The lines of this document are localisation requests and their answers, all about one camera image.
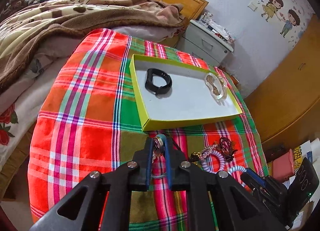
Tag dark red beaded bracelet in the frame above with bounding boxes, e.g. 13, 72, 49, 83
215, 136, 238, 163

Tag purple spiral hair tie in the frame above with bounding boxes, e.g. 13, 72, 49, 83
201, 151, 226, 174

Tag black hair tie with charm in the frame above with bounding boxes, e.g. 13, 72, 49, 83
150, 134, 167, 179

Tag gold translucent hair claw clip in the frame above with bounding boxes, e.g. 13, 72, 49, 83
204, 73, 227, 100

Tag gold black scrunchie charm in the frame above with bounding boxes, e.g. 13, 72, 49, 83
189, 145, 215, 163

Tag wooden door right side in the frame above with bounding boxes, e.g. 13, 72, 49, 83
245, 15, 319, 151

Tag red green plaid cloth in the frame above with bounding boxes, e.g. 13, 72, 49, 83
28, 29, 268, 230

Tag green shallow cardboard tray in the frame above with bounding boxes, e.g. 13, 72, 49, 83
130, 54, 242, 131

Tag black fitness band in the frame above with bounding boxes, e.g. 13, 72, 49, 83
145, 68, 172, 96

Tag grey two-drawer nightstand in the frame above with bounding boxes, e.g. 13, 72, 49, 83
176, 20, 234, 67

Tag nightstand clutter pile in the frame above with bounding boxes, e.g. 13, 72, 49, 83
207, 20, 235, 44

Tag clear glass cup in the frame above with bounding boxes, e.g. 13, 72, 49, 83
199, 11, 213, 26

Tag brown patterned fleece blanket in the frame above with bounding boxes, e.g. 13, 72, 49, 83
1, 0, 188, 92

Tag brown teddy bear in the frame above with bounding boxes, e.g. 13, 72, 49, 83
3, 0, 28, 14

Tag cartoon children wall sticker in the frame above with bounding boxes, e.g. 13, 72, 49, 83
248, 0, 314, 49

